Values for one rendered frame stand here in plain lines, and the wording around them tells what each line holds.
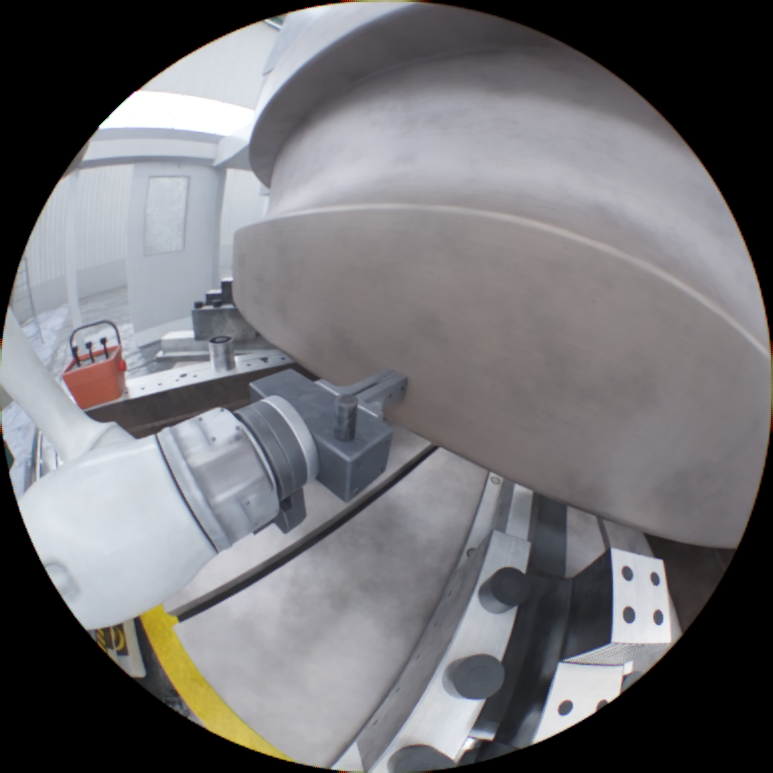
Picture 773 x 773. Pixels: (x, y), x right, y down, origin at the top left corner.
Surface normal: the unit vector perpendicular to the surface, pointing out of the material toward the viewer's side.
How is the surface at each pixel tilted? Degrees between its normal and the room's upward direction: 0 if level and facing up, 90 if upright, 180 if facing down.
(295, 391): 0
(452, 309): 90
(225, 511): 71
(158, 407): 90
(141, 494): 38
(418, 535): 0
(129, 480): 27
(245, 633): 0
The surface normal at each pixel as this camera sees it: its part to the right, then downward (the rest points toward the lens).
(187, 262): 0.86, 0.34
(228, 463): 0.61, -0.44
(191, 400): 0.62, 0.45
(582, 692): 0.14, -0.87
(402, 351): -0.59, 0.31
